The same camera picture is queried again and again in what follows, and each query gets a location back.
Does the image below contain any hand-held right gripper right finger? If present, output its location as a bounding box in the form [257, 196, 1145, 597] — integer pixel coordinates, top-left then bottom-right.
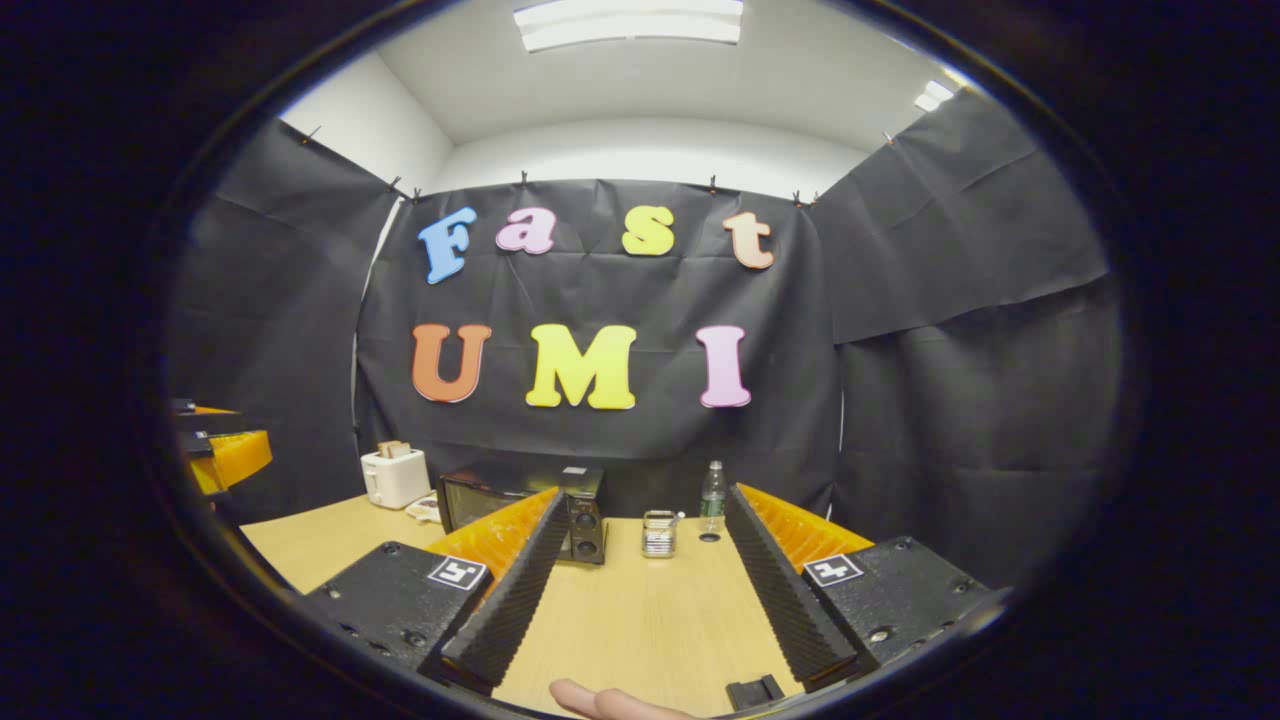
[722, 482, 996, 693]

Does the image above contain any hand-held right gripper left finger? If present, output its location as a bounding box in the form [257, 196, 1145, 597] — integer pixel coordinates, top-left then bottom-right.
[300, 486, 568, 696]

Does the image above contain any black electric oven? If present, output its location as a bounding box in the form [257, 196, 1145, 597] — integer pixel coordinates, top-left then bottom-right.
[437, 464, 608, 567]

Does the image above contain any green plastic water bottle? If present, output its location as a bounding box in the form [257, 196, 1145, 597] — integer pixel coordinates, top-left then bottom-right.
[699, 460, 727, 536]

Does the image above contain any white toaster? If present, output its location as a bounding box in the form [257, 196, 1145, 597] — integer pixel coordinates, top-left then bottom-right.
[360, 448, 433, 510]

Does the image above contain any black backdrop cloth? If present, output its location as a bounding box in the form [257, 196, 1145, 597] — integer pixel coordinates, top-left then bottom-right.
[165, 90, 1126, 591]

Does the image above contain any long ceiling light panel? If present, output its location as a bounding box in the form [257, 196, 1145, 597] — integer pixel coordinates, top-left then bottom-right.
[513, 0, 745, 53]

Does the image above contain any metal wire utensil holder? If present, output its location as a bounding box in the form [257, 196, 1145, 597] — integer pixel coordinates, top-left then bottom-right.
[642, 509, 679, 559]

